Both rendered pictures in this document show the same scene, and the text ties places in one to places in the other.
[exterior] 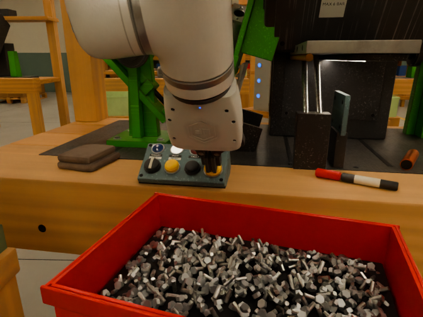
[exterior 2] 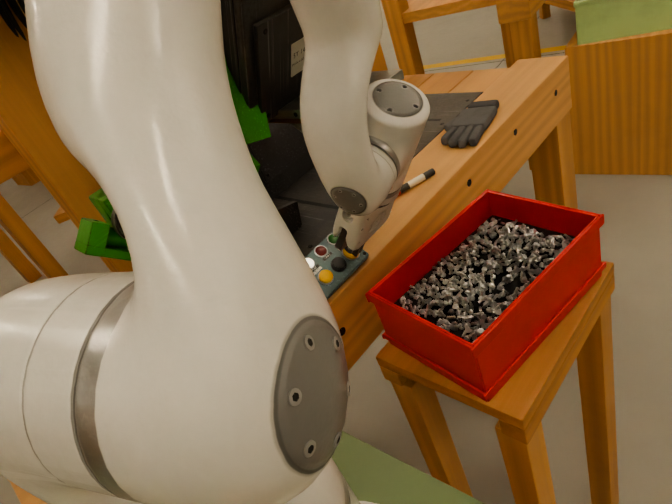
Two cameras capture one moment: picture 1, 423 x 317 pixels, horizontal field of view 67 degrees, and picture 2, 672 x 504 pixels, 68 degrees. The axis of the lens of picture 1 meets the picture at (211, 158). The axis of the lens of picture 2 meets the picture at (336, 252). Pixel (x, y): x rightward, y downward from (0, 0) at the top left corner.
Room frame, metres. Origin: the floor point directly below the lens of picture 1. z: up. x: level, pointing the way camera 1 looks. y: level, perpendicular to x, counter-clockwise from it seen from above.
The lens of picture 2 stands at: (0.00, 0.52, 1.42)
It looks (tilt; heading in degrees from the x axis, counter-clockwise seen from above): 33 degrees down; 316
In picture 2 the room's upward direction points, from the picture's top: 23 degrees counter-clockwise
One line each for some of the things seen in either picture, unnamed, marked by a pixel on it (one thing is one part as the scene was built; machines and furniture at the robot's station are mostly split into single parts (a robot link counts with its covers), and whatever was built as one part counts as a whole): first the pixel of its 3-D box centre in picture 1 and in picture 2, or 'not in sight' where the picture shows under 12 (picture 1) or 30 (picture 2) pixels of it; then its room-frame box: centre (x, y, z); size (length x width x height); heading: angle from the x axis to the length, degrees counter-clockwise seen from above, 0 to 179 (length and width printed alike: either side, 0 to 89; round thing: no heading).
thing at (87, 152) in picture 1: (89, 156); not in sight; (0.62, 0.25, 0.91); 0.10 x 0.08 x 0.03; 162
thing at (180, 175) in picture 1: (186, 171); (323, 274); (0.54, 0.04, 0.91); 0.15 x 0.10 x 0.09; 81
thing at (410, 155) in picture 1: (410, 158); not in sight; (0.61, -0.40, 0.91); 0.09 x 0.02 x 0.02; 142
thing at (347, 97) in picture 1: (337, 127); not in sight; (0.63, -0.25, 0.97); 0.10 x 0.02 x 0.14; 171
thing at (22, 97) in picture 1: (20, 92); not in sight; (8.71, 5.10, 0.22); 1.20 x 0.81 x 0.44; 1
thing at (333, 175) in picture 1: (354, 178); (408, 185); (0.51, -0.24, 0.91); 0.13 x 0.02 x 0.02; 58
